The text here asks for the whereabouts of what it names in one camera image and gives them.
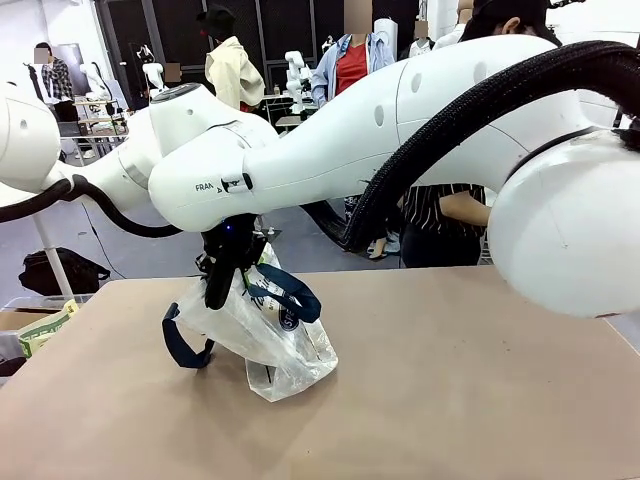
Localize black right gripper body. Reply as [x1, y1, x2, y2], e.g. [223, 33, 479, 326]
[201, 213, 267, 274]

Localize mannequin beige jacket black hat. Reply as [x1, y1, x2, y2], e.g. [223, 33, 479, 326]
[195, 3, 267, 114]

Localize grey workbench desk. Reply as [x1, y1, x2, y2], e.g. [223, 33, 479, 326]
[59, 99, 131, 166]

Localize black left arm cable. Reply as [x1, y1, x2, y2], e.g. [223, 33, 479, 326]
[0, 174, 184, 240]

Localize person in striped shirt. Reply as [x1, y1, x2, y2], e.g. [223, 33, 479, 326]
[398, 0, 564, 270]

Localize black backpack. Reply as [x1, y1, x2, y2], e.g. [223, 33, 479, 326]
[18, 247, 112, 297]

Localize mannequin red top blue shirt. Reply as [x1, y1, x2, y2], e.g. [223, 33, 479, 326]
[310, 0, 401, 261]

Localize brown cardboard box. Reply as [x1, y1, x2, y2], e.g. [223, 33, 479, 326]
[0, 309, 61, 332]

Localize green white box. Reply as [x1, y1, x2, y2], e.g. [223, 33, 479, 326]
[17, 299, 81, 359]

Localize clear shopping bag navy handles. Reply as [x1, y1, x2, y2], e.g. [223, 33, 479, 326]
[161, 242, 340, 403]

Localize person in white shirt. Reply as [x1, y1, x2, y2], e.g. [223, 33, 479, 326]
[432, 0, 474, 51]

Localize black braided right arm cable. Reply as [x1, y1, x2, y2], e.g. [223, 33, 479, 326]
[299, 40, 640, 254]

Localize person's right forearm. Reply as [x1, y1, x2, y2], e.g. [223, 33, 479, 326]
[438, 191, 494, 229]

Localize person in plaid shirt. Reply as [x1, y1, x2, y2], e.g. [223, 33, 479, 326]
[32, 42, 75, 124]

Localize small grey desk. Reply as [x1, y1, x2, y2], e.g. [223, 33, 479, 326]
[273, 113, 311, 136]

